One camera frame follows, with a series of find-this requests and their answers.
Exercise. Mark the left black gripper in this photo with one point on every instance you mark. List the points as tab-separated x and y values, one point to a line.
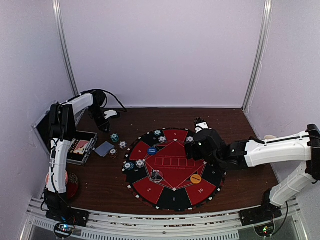
104	125

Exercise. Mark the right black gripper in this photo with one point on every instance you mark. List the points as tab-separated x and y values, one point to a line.
195	155

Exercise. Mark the white chips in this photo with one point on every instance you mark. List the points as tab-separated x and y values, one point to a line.
140	163
162	139
189	139

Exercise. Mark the green white chip stack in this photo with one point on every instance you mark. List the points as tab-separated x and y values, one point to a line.
114	137

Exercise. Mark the orange big blind button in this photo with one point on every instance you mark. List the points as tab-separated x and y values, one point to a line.
195	179

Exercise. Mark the white grey chip stack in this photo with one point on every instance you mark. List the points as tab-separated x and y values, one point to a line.
122	144

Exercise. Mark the green chips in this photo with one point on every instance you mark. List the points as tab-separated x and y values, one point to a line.
157	132
128	166

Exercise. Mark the blue small blind button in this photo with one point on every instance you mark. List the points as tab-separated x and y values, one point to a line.
152	151

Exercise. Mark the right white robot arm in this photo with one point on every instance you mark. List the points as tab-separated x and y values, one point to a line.
304	147

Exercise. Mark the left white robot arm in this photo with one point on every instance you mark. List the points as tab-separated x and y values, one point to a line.
57	166

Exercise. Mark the red gold card box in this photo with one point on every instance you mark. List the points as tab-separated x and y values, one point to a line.
78	147

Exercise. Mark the aluminium poker case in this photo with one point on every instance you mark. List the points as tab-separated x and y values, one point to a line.
59	122

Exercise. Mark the blue playing card deck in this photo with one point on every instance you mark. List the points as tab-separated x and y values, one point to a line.
104	149

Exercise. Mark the red black chip stack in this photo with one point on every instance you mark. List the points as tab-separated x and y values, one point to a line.
113	153

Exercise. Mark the round red black poker mat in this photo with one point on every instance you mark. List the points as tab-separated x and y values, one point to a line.
176	192

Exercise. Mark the patterned paper cup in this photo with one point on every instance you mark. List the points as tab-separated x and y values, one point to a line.
269	137

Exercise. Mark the red floral round tin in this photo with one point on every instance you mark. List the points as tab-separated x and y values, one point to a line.
48	177

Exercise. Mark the dark red round lid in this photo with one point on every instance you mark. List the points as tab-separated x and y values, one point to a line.
72	185

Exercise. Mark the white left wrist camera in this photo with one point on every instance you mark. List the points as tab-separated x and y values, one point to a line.
110	113

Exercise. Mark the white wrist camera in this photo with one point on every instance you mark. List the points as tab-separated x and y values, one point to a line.
110	113
200	124

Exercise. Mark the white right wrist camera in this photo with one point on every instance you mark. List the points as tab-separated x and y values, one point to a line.
200	124

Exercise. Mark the right aluminium frame post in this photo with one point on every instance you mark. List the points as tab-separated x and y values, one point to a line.
261	46

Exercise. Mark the aluminium frame post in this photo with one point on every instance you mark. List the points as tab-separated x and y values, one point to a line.
64	47
261	46

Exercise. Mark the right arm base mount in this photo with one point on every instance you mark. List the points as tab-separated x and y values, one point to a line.
258	215

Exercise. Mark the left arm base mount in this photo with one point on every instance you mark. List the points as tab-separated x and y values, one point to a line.
60	211

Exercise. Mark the left aluminium frame post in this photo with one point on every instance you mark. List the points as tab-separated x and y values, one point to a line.
64	47

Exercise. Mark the front aluminium rail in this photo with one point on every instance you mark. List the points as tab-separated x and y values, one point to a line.
224	225

